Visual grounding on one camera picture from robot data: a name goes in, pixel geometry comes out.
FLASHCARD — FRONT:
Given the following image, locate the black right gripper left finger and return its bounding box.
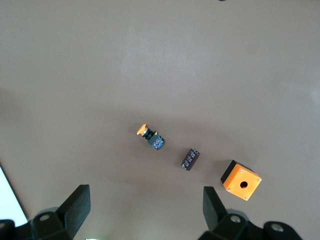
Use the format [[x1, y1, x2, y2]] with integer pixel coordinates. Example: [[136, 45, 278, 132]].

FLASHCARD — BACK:
[[0, 184, 91, 240]]

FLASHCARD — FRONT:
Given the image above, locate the white drawer cabinet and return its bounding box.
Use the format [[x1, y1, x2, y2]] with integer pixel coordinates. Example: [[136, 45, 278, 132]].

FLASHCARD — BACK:
[[0, 163, 28, 225]]

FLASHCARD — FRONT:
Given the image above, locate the dark cylindrical capacitor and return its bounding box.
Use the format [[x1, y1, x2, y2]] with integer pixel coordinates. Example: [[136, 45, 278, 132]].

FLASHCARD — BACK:
[[180, 148, 201, 172]]

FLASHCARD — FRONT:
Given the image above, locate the orange black switch box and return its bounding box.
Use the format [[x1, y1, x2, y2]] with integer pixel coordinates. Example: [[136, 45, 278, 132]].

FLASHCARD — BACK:
[[220, 159, 263, 202]]

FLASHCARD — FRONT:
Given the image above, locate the orange push button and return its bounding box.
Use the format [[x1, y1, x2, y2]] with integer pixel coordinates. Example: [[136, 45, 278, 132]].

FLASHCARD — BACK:
[[136, 123, 166, 152]]

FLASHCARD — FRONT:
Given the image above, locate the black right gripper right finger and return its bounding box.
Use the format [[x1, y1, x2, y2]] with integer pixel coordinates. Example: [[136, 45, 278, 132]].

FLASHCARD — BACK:
[[198, 186, 305, 240]]

